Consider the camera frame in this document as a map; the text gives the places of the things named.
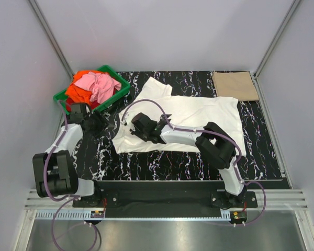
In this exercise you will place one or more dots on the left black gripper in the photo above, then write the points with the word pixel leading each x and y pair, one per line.
pixel 102 123

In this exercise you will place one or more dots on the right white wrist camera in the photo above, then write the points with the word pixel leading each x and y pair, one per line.
pixel 125 121

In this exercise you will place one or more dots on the pink t shirt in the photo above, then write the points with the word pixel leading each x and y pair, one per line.
pixel 100 85

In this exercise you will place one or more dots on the folded beige t shirt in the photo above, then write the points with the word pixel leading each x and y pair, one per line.
pixel 238 85

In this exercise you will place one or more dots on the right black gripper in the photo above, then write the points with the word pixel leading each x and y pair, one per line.
pixel 135 131

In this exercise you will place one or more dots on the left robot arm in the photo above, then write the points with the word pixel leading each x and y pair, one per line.
pixel 54 171

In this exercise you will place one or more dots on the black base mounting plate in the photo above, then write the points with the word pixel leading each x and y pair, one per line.
pixel 164 200

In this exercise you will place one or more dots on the white printed t shirt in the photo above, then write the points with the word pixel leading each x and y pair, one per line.
pixel 156 98

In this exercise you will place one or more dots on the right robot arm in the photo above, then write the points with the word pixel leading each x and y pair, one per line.
pixel 214 145

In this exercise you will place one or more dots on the green plastic bin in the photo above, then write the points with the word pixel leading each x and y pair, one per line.
pixel 61 97

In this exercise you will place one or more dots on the red t shirt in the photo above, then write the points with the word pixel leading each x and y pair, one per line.
pixel 69 102

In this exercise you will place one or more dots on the orange t shirt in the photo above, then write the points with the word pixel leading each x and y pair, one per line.
pixel 78 94

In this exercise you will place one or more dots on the slotted cable duct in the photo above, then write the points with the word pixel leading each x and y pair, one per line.
pixel 70 215

